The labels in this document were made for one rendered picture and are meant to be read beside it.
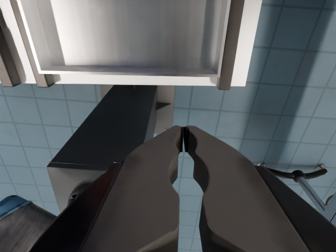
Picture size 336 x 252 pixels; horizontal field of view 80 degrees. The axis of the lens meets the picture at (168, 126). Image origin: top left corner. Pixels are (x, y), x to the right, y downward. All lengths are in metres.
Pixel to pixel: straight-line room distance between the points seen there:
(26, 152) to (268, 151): 1.80
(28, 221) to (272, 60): 1.28
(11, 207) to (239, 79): 0.48
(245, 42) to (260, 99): 1.08
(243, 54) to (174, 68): 0.11
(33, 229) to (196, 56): 0.44
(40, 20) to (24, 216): 0.36
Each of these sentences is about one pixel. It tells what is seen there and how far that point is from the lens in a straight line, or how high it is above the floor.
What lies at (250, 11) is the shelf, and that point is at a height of 0.88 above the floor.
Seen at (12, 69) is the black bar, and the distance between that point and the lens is 0.41.
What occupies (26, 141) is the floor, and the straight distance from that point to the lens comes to 1.81.
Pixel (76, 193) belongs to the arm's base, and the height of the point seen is 0.82.
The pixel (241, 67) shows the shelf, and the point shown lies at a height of 0.88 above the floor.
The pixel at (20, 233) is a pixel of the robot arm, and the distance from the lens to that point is 0.51.
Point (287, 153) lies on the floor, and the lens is 1.71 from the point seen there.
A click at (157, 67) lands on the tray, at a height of 0.88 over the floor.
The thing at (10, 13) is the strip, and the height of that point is 0.88.
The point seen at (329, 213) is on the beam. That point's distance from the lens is 1.47.
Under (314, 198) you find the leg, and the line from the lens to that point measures 1.59.
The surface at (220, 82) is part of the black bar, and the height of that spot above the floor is 0.90.
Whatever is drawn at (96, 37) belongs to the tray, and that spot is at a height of 0.88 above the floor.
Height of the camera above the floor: 1.20
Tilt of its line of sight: 60 degrees down
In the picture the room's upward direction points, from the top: 177 degrees counter-clockwise
